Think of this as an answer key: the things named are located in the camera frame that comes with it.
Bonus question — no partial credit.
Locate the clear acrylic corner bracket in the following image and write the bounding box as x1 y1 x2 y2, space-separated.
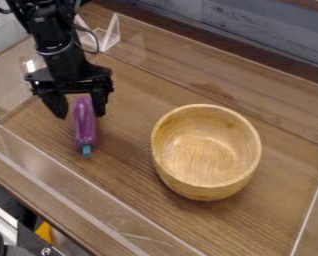
74 14 120 53

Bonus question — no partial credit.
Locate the purple toy eggplant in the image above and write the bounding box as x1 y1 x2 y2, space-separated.
73 96 96 158

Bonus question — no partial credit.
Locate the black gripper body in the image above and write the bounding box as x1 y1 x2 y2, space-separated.
24 45 113 97

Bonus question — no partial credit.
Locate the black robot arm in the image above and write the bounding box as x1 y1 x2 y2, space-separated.
0 0 113 119

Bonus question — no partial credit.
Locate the yellow warning label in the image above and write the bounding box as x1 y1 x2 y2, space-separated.
34 222 53 244

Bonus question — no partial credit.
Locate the clear acrylic tray wall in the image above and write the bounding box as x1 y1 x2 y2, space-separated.
0 124 204 256

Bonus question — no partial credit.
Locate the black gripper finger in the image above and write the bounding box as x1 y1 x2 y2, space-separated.
38 91 68 119
89 86 109 117

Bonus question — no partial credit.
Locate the brown wooden bowl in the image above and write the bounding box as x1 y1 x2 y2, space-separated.
151 104 261 201

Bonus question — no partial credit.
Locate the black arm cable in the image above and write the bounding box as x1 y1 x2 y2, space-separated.
73 24 101 55

